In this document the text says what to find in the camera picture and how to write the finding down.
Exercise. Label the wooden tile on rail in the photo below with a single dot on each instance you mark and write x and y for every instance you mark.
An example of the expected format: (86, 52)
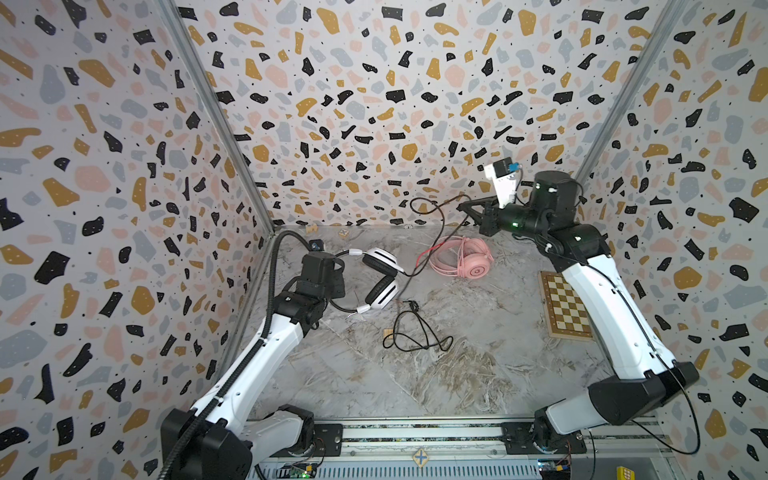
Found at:
(420, 458)

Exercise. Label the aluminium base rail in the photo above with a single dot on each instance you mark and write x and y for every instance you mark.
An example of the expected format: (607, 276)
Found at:
(469, 448)

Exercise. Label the wooden chessboard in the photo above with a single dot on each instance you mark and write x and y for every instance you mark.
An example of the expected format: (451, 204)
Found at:
(566, 315)

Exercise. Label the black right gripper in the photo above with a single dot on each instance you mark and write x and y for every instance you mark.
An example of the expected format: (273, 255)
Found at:
(489, 215)

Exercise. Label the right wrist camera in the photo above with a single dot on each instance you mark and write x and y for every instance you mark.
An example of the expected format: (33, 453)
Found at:
(505, 175)

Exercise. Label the yellow block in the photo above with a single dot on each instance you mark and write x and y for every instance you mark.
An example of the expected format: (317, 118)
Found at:
(625, 473)

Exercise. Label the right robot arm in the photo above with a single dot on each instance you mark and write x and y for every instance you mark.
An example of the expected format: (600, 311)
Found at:
(646, 374)

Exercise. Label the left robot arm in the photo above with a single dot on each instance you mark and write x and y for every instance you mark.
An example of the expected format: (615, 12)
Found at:
(215, 438)

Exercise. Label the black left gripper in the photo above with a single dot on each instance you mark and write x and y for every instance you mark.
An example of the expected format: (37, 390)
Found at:
(339, 288)

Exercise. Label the pink headphones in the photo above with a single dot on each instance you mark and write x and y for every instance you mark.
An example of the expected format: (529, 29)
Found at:
(461, 257)

